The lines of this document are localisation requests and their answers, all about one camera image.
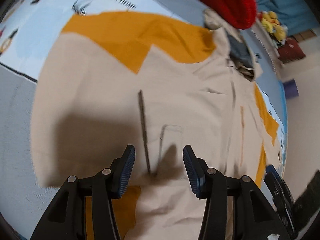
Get red box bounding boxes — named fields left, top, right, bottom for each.
left=278, top=37, right=306, bottom=63

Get beige and orange jacket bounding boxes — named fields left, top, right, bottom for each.
left=31, top=11, right=280, bottom=239

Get purple roll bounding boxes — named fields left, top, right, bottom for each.
left=283, top=79, right=299, bottom=99

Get yellow plush toys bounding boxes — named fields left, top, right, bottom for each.
left=258, top=11, right=288, bottom=44

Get teal curtain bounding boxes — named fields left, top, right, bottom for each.
left=256, top=0, right=319, bottom=36

